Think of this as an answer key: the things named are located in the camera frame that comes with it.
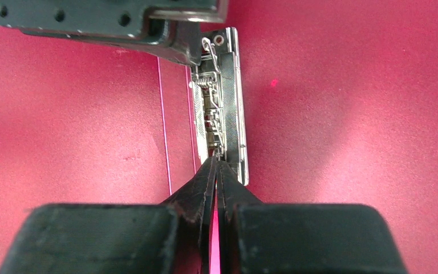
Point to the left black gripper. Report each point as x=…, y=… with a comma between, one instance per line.
x=169, y=28

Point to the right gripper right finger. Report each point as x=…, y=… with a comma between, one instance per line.
x=258, y=237

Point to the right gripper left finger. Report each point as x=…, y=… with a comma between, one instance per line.
x=170, y=237

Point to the metal folder clip mechanism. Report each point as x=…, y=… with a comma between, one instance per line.
x=217, y=102

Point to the red plastic folder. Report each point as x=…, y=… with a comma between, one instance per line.
x=341, y=106

